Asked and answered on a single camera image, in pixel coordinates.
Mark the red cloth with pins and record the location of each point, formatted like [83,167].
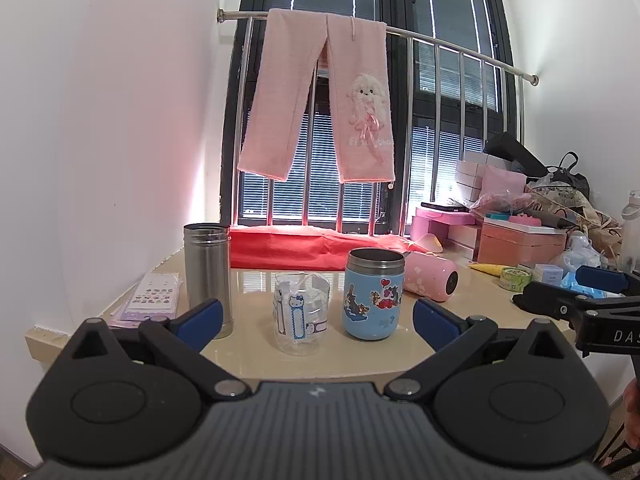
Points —
[300,248]

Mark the white water bottle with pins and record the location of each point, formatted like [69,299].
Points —
[631,232]

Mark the yellow pink scoop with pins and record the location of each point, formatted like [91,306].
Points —
[430,243]

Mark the pink storage box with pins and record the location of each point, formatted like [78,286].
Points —
[440,221]

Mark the green tape roll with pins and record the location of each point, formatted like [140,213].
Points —
[515,279]

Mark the blue packet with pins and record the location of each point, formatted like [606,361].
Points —
[575,282]

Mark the sticker sheet pack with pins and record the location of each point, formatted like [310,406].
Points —
[153,298]

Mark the black tripod leg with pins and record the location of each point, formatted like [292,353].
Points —
[620,455]

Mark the white plastic bag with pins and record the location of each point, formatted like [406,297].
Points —
[580,256]

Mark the pink fluffy pants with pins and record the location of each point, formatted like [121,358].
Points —
[365,125]

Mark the stainless steel cup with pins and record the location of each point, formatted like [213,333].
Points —
[205,270]

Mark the stack of white boxes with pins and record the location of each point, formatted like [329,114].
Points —
[470,177]

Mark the black handbag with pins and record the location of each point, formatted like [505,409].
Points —
[567,172]

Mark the large pink gift box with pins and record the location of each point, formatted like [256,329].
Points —
[522,244]

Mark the clear glass cartoon cup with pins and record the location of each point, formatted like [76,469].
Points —
[300,321]

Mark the floral tote bag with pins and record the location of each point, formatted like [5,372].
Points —
[575,200]

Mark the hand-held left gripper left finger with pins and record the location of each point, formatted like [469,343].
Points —
[200,321]

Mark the pink bottle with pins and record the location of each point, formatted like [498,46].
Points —
[428,275]

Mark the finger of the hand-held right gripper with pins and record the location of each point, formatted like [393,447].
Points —
[600,278]
[545,298]

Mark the clear bag of pink items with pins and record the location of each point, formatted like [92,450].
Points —
[500,205]

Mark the person's right forearm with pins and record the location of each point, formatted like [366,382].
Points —
[633,410]

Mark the blue cartoon cup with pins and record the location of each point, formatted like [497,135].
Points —
[372,305]

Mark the black phone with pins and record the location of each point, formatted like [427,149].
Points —
[442,207]

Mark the small white box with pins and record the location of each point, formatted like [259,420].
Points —
[547,273]

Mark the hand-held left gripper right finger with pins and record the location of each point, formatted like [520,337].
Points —
[436,324]

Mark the metal window railing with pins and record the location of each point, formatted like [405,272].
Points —
[220,15]

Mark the small pale pink box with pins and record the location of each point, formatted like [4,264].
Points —
[464,237]

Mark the yellow tube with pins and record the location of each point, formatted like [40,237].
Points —
[487,269]

